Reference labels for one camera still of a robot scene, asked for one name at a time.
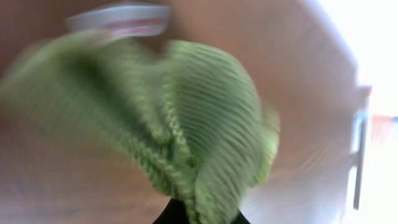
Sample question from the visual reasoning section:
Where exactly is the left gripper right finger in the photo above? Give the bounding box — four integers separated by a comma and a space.
231, 210, 251, 224

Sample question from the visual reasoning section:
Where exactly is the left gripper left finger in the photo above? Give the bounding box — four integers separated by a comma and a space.
153, 198, 190, 224

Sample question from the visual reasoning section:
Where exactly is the green microfiber cloth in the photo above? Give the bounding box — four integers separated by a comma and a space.
0, 2, 280, 224

